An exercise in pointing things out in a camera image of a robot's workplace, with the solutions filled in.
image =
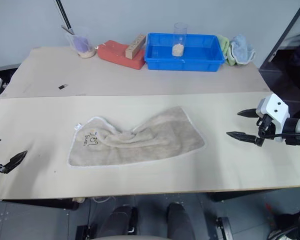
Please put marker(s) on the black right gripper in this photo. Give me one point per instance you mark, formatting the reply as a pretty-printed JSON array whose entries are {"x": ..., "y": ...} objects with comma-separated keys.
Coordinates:
[{"x": 266, "y": 125}]

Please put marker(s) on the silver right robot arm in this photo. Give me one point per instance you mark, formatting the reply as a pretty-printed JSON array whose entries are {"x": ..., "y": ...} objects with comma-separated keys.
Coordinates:
[{"x": 296, "y": 126}]

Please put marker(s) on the beige towel with white trim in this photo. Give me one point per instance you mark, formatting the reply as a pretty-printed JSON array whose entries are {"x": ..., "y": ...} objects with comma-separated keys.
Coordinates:
[{"x": 145, "y": 147}]

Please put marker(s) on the light blue cloth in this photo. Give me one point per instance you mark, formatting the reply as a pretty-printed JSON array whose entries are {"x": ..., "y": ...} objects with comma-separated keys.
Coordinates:
[{"x": 241, "y": 48}]

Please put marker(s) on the blue plastic bin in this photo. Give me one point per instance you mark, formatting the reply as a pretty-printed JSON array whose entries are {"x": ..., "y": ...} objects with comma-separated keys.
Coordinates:
[{"x": 205, "y": 56}]

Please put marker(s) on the green cloth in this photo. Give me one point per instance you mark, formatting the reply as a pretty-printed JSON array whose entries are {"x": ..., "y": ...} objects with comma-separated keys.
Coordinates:
[{"x": 223, "y": 46}]

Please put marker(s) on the small black clip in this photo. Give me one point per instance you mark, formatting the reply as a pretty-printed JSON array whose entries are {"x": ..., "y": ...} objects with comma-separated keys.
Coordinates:
[{"x": 62, "y": 86}]

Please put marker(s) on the clear plastic cup with grains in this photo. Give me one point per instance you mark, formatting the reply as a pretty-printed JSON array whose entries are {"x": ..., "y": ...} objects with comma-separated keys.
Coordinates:
[{"x": 178, "y": 48}]

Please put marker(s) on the black stand foot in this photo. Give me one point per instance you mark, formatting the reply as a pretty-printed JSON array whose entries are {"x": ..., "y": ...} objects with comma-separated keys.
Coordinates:
[
  {"x": 83, "y": 232},
  {"x": 223, "y": 228}
]

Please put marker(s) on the dark rounded shape with silver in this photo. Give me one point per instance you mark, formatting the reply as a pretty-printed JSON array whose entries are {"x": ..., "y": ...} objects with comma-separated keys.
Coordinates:
[{"x": 295, "y": 225}]

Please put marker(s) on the clear measuring cup with grains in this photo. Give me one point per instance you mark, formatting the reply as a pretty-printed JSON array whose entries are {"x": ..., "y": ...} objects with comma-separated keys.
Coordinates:
[{"x": 86, "y": 51}]

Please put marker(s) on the purple scoop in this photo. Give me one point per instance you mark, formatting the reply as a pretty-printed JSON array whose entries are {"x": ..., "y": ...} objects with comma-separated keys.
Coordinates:
[{"x": 80, "y": 43}]

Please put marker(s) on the wooden block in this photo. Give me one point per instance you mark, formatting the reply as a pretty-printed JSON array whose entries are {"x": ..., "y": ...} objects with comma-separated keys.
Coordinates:
[{"x": 133, "y": 48}]

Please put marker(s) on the black ribbed pole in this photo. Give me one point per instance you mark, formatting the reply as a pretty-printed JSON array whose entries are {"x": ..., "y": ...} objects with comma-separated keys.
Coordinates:
[{"x": 63, "y": 15}]

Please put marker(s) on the black table frame bar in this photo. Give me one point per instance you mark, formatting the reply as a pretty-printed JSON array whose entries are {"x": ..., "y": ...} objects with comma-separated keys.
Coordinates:
[{"x": 40, "y": 203}]

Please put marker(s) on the dark slanted frame post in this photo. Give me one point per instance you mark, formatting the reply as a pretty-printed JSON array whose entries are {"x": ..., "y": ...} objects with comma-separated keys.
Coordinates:
[{"x": 290, "y": 25}]

